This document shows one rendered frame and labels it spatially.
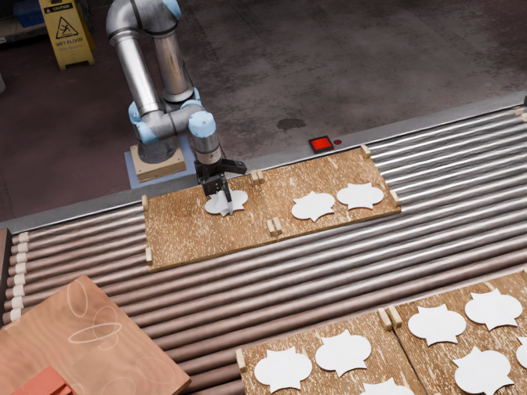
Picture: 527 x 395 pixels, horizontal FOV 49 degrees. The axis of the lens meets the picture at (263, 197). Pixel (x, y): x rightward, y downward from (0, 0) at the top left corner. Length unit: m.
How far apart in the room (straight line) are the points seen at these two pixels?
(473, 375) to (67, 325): 1.03
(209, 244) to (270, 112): 2.39
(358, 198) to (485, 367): 0.68
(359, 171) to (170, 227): 0.68
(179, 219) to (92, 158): 2.20
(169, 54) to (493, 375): 1.39
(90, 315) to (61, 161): 2.64
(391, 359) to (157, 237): 0.84
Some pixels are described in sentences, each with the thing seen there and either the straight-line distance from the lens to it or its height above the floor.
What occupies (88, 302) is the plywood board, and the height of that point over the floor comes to 1.04.
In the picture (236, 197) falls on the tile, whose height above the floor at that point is 0.95.
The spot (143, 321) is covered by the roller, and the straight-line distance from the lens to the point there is 1.73.
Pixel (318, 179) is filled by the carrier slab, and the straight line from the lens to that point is 2.01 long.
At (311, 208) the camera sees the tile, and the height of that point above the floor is 0.95.
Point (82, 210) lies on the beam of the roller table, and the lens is 2.17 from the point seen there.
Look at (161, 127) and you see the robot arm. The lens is 1.82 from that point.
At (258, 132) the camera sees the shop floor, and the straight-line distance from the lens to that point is 3.95.
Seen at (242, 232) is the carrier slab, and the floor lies 0.94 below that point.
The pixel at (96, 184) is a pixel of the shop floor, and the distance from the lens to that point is 3.85.
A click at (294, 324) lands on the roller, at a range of 1.63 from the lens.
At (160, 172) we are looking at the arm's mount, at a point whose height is 0.89.
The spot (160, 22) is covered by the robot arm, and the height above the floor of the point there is 1.47.
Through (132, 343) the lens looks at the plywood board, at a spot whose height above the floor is 1.04.
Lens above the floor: 2.22
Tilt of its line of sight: 41 degrees down
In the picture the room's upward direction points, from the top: 9 degrees counter-clockwise
